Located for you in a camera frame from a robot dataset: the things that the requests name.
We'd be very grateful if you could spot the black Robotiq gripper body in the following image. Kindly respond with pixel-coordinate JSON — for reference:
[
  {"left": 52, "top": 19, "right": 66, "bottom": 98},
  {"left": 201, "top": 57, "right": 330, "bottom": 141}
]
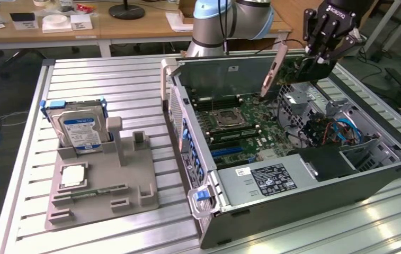
[{"left": 313, "top": 0, "right": 361, "bottom": 56}]

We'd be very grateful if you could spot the Nvidia graphics card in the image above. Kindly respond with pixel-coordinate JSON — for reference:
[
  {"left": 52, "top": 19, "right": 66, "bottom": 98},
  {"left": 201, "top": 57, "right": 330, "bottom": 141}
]
[{"left": 260, "top": 40, "right": 336, "bottom": 98}]

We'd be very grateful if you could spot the perforated metal disk bay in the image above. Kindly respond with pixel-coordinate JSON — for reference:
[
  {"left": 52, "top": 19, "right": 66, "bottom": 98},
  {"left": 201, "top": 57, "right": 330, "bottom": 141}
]
[{"left": 276, "top": 79, "right": 332, "bottom": 128}]

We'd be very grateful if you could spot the brown cardboard box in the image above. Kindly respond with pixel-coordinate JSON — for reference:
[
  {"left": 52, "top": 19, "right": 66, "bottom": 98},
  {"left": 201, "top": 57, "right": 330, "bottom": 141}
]
[{"left": 179, "top": 0, "right": 197, "bottom": 18}]

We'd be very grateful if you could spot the white paper stack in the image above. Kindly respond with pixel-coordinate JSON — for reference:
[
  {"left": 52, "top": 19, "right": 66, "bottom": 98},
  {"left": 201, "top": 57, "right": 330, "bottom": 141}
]
[{"left": 165, "top": 12, "right": 195, "bottom": 32}]

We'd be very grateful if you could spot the CPU socket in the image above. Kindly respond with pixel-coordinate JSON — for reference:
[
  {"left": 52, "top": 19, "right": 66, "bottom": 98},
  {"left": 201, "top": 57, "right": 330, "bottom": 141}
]
[{"left": 213, "top": 108, "right": 246, "bottom": 129}]

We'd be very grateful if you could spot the wooden desk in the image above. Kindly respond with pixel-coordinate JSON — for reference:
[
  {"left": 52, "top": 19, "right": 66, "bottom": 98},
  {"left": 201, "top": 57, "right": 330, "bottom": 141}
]
[{"left": 0, "top": 0, "right": 293, "bottom": 51}]

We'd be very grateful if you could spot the black round lamp base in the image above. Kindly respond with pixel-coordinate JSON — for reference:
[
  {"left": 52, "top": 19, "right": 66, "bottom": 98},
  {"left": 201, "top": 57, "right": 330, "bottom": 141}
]
[{"left": 107, "top": 0, "right": 147, "bottom": 20}]

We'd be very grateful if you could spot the grey power supply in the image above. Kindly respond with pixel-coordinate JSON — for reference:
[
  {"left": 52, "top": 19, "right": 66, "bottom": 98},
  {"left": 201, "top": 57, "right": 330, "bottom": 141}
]
[{"left": 215, "top": 155, "right": 320, "bottom": 207}]

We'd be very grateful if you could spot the small white labelled box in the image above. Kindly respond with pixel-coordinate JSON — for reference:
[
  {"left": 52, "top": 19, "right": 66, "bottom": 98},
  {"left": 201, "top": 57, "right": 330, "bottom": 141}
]
[{"left": 70, "top": 14, "right": 94, "bottom": 31}]

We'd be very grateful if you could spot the open black PC case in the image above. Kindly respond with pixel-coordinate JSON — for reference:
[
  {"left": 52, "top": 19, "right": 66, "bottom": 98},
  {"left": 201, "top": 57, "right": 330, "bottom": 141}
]
[{"left": 161, "top": 50, "right": 401, "bottom": 250}]

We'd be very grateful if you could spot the blue case latch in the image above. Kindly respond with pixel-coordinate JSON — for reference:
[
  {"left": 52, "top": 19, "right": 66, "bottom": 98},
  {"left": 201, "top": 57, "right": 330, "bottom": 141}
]
[{"left": 193, "top": 190, "right": 210, "bottom": 203}]

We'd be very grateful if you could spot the white box with round insert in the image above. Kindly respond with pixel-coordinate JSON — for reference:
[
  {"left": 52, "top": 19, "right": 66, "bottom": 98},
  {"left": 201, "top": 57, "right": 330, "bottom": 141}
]
[{"left": 42, "top": 14, "right": 74, "bottom": 34}]

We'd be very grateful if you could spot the hard disk in blue caddy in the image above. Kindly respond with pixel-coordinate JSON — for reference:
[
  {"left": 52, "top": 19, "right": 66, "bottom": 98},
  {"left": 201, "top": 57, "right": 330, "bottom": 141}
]
[{"left": 39, "top": 98, "right": 113, "bottom": 156}]

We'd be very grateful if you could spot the grey printed parts rack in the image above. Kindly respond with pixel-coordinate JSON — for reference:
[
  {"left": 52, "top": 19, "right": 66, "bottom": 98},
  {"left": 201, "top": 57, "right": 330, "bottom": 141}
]
[{"left": 43, "top": 116, "right": 161, "bottom": 231}]

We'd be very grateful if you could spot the black and white box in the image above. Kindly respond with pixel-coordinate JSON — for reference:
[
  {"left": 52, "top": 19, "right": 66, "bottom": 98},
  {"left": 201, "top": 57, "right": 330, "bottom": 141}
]
[{"left": 8, "top": 12, "right": 39, "bottom": 30}]

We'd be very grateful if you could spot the black office chair base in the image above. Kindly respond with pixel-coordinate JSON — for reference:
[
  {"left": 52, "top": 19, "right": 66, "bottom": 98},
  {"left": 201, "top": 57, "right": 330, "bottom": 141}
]
[{"left": 0, "top": 49, "right": 46, "bottom": 79}]

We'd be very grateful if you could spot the silver CPU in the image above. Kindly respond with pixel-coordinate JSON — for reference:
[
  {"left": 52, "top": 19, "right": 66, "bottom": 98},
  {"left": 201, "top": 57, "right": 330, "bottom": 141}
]
[{"left": 60, "top": 166, "right": 87, "bottom": 186}]

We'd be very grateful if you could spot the green RAM stick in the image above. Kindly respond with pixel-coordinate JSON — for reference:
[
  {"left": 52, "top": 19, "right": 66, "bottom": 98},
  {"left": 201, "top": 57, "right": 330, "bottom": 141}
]
[{"left": 68, "top": 185, "right": 122, "bottom": 201}]

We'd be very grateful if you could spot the black cable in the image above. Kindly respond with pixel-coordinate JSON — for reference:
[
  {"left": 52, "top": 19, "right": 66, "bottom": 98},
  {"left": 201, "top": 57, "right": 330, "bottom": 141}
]
[{"left": 274, "top": 39, "right": 324, "bottom": 53}]

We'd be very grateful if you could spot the blue wire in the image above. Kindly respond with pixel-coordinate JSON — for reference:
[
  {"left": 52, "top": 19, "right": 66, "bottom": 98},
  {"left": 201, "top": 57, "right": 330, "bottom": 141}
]
[{"left": 326, "top": 117, "right": 364, "bottom": 145}]

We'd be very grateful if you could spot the grey floor cable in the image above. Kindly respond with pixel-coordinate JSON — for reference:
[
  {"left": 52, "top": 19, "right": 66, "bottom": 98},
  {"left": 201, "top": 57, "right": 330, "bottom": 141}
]
[{"left": 0, "top": 111, "right": 28, "bottom": 127}]

